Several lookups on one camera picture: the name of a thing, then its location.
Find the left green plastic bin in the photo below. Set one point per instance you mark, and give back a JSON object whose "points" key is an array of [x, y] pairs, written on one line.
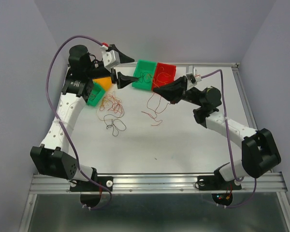
{"points": [[96, 95]]}

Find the aluminium front rail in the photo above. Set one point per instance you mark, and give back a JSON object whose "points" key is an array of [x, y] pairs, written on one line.
{"points": [[147, 183]]}

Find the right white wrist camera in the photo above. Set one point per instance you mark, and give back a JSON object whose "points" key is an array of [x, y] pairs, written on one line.
{"points": [[193, 78]]}

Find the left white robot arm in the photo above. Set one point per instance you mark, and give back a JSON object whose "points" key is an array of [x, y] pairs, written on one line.
{"points": [[52, 157]]}

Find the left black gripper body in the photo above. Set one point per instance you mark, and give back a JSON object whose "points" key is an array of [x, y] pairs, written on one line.
{"points": [[96, 72]]}

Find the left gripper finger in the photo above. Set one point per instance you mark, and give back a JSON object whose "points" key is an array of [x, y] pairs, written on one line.
{"points": [[122, 57], [124, 80]]}

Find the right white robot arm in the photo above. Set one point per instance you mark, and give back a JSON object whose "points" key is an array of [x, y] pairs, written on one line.
{"points": [[259, 153]]}

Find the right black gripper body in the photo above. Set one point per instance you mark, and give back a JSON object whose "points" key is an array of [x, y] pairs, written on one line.
{"points": [[192, 95]]}

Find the right green plastic bin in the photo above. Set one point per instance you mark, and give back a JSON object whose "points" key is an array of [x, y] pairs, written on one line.
{"points": [[145, 72]]}

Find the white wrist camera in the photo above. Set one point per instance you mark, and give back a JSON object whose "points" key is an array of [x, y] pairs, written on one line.
{"points": [[193, 78], [110, 58]]}

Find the red plastic bin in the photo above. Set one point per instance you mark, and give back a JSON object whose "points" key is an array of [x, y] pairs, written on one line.
{"points": [[164, 74]]}

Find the orange plastic bin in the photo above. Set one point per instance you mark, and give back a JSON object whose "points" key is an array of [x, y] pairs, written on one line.
{"points": [[105, 83]]}

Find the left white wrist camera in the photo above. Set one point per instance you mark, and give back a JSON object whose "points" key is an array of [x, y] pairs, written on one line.
{"points": [[110, 58]]}

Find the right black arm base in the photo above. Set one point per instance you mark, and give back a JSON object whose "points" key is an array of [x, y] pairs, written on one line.
{"points": [[207, 184]]}

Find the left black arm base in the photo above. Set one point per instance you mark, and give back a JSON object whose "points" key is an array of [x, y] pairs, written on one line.
{"points": [[92, 197]]}

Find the green plastic bin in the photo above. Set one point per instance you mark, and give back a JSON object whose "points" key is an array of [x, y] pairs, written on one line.
{"points": [[145, 72], [96, 95]]}

